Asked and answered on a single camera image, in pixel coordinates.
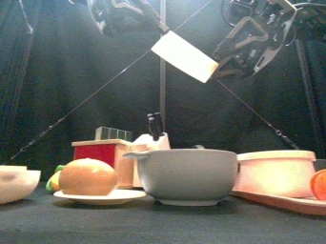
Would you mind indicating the white knife block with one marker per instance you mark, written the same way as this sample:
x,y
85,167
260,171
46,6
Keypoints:
x,y
146,141

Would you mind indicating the pink toy bowl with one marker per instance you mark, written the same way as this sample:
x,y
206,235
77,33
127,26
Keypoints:
x,y
272,174

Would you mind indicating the black frame post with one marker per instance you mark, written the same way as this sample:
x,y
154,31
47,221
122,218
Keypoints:
x,y
306,95

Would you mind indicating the brown toy onion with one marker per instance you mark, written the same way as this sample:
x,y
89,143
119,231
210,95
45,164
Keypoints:
x,y
87,178

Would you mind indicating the pink serving tray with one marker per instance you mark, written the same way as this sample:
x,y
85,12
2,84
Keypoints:
x,y
289,205

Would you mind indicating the white card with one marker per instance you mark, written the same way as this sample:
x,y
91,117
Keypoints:
x,y
182,55

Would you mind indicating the grey slotted block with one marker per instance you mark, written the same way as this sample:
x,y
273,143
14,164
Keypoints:
x,y
113,133

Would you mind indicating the thin vertical frame pole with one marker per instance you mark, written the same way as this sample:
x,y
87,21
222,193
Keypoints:
x,y
162,95

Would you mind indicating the small white plate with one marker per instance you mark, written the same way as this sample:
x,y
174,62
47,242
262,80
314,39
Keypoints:
x,y
110,198

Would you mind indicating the red wooden toy box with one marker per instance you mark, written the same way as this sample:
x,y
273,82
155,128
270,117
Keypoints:
x,y
95,152

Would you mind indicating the grey blue toy pot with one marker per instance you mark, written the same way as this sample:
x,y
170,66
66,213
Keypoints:
x,y
186,178

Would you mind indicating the orange toy carrot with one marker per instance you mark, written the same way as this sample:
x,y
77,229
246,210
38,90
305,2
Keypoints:
x,y
320,186

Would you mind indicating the yellow green toy corn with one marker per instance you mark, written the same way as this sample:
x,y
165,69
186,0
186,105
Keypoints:
x,y
54,181

